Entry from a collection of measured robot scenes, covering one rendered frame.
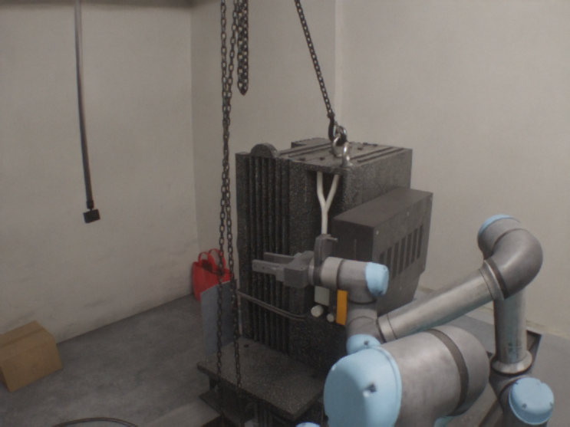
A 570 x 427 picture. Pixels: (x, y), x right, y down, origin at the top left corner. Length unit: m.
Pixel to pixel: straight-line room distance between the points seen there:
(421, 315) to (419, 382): 0.46
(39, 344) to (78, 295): 0.59
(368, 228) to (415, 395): 0.75
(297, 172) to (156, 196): 2.40
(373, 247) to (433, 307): 0.33
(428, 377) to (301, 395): 1.01
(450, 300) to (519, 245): 0.19
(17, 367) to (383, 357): 2.89
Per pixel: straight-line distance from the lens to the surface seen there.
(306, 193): 1.40
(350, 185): 1.33
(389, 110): 2.58
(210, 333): 1.92
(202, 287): 3.87
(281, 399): 1.50
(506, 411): 1.25
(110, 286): 3.70
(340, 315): 1.33
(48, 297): 3.53
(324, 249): 1.09
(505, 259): 0.98
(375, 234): 1.23
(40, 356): 3.29
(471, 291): 0.98
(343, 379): 0.54
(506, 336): 1.23
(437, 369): 0.55
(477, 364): 0.59
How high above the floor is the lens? 1.88
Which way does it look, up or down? 17 degrees down
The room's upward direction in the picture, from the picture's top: straight up
